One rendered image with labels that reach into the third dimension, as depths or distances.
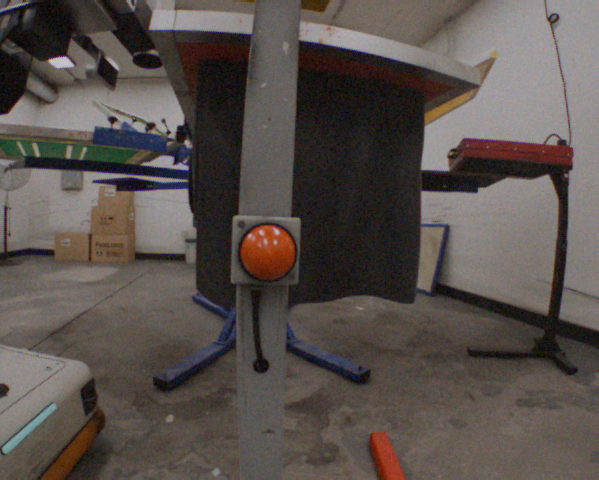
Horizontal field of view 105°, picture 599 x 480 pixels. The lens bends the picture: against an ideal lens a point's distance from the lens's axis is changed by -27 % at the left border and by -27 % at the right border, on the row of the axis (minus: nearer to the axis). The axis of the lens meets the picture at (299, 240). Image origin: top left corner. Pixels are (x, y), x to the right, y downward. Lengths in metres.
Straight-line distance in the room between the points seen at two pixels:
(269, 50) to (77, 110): 5.93
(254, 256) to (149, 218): 5.14
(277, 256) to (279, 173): 0.07
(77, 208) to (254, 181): 5.60
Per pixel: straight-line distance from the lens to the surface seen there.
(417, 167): 0.64
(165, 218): 5.27
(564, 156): 1.73
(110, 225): 5.03
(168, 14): 0.54
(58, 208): 5.98
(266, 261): 0.20
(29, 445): 0.80
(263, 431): 0.30
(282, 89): 0.26
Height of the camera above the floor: 0.67
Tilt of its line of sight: 3 degrees down
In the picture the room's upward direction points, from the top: 2 degrees clockwise
